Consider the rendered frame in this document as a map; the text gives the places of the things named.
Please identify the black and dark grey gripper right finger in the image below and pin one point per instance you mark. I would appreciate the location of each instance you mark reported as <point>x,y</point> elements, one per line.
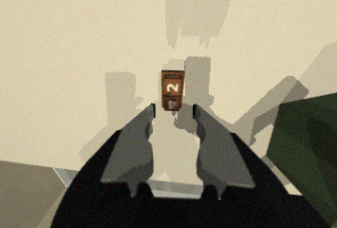
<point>240,176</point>

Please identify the brown wooden tray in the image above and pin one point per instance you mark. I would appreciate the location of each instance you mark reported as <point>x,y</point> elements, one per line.
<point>171,72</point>

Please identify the brown number cube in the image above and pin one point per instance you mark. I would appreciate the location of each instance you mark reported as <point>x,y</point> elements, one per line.
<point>171,103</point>
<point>172,85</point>

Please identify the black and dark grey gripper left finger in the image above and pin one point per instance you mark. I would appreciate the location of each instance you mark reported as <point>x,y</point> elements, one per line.
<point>111,174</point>

